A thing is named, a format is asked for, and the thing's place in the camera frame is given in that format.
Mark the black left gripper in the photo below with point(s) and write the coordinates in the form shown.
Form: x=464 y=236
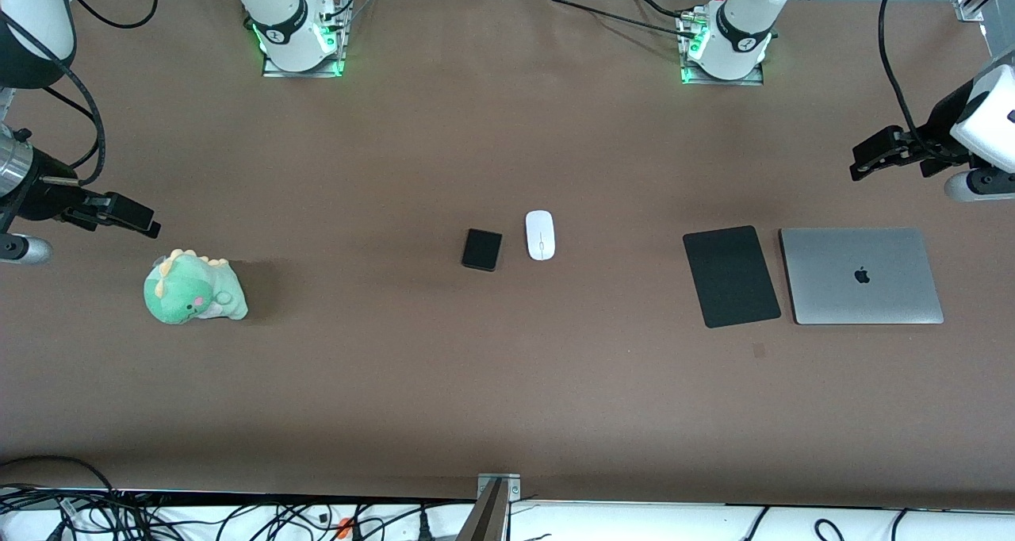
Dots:
x=941 y=125

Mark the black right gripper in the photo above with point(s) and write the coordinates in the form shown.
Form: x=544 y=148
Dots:
x=41 y=197

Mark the white computer mouse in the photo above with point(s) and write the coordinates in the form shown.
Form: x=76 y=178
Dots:
x=540 y=235

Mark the black phone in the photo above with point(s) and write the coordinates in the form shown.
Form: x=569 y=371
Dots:
x=482 y=250

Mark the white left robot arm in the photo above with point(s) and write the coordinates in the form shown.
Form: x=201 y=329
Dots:
x=745 y=17

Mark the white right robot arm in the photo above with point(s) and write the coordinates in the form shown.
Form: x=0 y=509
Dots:
x=277 y=9

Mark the black mouse pad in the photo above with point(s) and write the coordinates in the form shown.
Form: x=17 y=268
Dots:
x=731 y=276

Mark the green plush dinosaur toy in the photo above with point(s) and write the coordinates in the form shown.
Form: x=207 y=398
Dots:
x=186 y=291

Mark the grey closed laptop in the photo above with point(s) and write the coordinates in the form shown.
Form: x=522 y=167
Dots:
x=860 y=287

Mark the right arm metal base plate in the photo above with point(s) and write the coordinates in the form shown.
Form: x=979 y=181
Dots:
x=273 y=71

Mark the dark camera mount post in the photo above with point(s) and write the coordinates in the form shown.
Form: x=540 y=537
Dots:
x=485 y=517

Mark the metal table edge bracket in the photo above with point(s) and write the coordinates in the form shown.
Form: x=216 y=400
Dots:
x=511 y=487

